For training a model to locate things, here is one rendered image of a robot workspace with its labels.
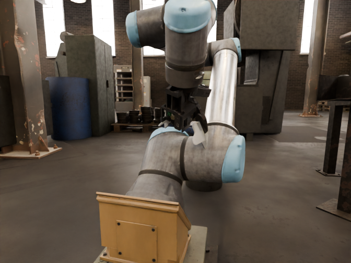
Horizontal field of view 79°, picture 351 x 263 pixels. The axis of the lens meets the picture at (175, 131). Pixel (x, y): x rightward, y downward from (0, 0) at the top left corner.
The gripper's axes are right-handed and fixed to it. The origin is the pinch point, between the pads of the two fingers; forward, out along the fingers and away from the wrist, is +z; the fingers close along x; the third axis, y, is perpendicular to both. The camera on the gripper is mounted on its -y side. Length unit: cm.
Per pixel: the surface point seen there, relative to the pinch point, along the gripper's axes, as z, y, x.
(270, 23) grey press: 37, -292, -60
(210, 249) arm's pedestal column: 43.7, 6.9, 19.0
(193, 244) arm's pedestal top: 29.8, 14.4, 14.8
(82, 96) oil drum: 123, -90, -237
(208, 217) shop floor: 59, -12, 9
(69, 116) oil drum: 138, -61, -233
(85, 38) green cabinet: 61, -138, -271
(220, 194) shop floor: 73, -36, 5
